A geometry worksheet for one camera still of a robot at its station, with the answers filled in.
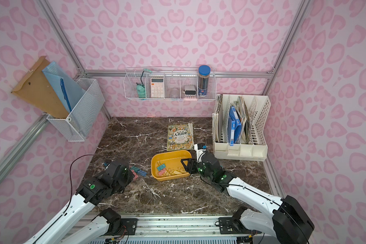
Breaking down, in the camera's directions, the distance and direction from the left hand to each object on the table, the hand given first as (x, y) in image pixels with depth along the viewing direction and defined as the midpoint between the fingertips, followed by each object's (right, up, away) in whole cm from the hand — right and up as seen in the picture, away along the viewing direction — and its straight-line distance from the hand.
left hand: (134, 170), depth 77 cm
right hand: (+24, +5, +1) cm, 25 cm away
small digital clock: (+28, +43, +12) cm, 52 cm away
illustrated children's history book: (+22, +15, +31) cm, 41 cm away
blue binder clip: (-1, -5, +14) cm, 15 cm away
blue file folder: (+53, +23, +9) cm, 59 cm away
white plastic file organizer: (+74, +36, +24) cm, 86 cm away
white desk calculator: (+8, +47, +19) cm, 51 cm away
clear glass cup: (+19, +43, +17) cm, 50 cm away
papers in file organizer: (+59, +33, +14) cm, 69 cm away
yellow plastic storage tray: (+14, -1, +16) cm, 22 cm away
